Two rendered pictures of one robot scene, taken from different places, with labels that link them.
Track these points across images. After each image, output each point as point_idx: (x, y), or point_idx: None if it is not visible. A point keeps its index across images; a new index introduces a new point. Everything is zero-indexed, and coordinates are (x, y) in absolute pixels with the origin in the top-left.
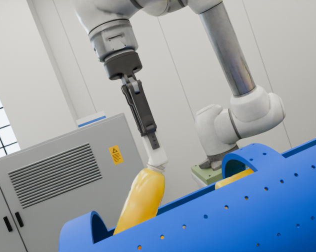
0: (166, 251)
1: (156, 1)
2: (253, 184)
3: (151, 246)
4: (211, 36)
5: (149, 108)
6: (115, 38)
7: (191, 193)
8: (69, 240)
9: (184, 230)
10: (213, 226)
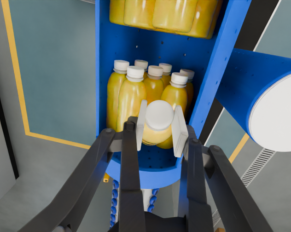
0: (205, 118)
1: None
2: (239, 8)
3: (200, 129)
4: None
5: (242, 183)
6: None
7: (97, 37)
8: (162, 182)
9: (209, 103)
10: (220, 78)
